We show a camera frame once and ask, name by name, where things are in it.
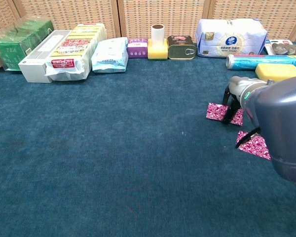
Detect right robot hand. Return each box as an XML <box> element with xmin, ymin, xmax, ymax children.
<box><xmin>221</xmin><ymin>76</ymin><xmax>246</xmax><ymax>124</ymax></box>

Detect pink white patterned rectangular block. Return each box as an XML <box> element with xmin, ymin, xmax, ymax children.
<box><xmin>206</xmin><ymin>102</ymin><xmax>244</xmax><ymax>127</ymax></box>
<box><xmin>236</xmin><ymin>130</ymin><xmax>272</xmax><ymax>161</ymax></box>

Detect yellow rectangular sponge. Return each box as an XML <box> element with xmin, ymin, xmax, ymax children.
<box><xmin>255</xmin><ymin>63</ymin><xmax>296</xmax><ymax>82</ymax></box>

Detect white blue tissue pack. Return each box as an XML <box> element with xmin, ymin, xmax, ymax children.
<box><xmin>195</xmin><ymin>18</ymin><xmax>268</xmax><ymax>59</ymax></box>

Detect correction tape blister pack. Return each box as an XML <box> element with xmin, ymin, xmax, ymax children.
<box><xmin>264</xmin><ymin>39</ymin><xmax>296</xmax><ymax>56</ymax></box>

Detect gold luncheon meat can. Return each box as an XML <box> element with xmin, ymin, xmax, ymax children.
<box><xmin>166</xmin><ymin>35</ymin><xmax>197</xmax><ymax>61</ymax></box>

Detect yellow notched sponge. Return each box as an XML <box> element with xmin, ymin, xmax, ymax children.
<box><xmin>147</xmin><ymin>38</ymin><xmax>169</xmax><ymax>61</ymax></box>

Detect wicker folding screen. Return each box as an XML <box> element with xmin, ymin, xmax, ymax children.
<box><xmin>0</xmin><ymin>0</ymin><xmax>296</xmax><ymax>42</ymax></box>

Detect small purple box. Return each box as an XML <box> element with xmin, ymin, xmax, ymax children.
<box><xmin>127</xmin><ymin>38</ymin><xmax>149</xmax><ymax>59</ymax></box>

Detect light blue wet wipes pack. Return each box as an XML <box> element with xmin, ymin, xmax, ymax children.
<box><xmin>90</xmin><ymin>37</ymin><xmax>129</xmax><ymax>74</ymax></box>

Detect teal felt table cover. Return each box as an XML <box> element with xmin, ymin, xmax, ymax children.
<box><xmin>0</xmin><ymin>40</ymin><xmax>296</xmax><ymax>237</ymax></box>

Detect yellow sponge multipack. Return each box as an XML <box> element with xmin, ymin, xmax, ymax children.
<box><xmin>44</xmin><ymin>23</ymin><xmax>108</xmax><ymax>82</ymax></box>

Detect white power strip box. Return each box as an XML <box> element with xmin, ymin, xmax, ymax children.
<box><xmin>18</xmin><ymin>30</ymin><xmax>73</xmax><ymax>84</ymax></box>

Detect clear box green tea bags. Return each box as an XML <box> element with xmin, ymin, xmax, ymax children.
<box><xmin>0</xmin><ymin>16</ymin><xmax>55</xmax><ymax>72</ymax></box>

